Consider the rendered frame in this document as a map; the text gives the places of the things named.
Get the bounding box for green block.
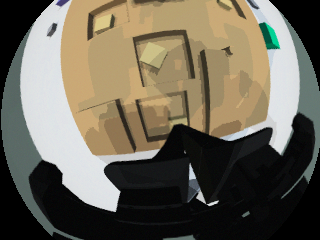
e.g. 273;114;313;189
259;23;280;49

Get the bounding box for tan puzzle board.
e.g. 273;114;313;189
60;0;271;156

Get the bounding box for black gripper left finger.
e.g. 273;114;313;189
104;124;191;203

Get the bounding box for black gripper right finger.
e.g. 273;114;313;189
179;123;273;204

